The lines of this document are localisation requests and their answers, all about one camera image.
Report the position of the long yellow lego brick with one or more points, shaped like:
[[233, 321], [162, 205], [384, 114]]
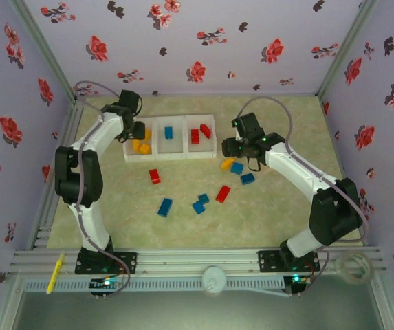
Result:
[[148, 135]]

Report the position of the curved yellow lego piece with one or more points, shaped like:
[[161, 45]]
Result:
[[226, 164]]

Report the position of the blue lego brick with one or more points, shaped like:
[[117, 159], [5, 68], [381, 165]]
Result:
[[168, 132], [247, 178], [198, 208], [237, 167], [203, 198], [165, 207]]

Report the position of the red lego brick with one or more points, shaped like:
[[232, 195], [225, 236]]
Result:
[[195, 136], [154, 176], [222, 194], [205, 131]]

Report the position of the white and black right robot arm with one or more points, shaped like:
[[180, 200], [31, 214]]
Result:
[[296, 168]]

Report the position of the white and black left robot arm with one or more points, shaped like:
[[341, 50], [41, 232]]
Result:
[[93, 137]]

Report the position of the round white knob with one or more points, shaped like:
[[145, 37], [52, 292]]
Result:
[[214, 279]]

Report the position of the green circuit board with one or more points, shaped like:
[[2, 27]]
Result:
[[301, 279]]

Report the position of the yellow pen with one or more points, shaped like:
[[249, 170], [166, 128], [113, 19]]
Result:
[[55, 273]]

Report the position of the clear tape roll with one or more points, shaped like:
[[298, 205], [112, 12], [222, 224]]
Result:
[[343, 277]]

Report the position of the aluminium side rail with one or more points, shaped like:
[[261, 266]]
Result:
[[75, 113]]

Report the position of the aluminium frame post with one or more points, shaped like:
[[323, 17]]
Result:
[[344, 51], [48, 51]]

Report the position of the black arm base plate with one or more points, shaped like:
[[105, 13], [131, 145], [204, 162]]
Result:
[[128, 263], [267, 261]]

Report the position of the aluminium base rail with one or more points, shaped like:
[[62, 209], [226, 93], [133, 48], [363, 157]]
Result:
[[183, 261]]

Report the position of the aluminium frame beam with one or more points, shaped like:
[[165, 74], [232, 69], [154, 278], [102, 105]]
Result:
[[5, 302], [385, 306]]

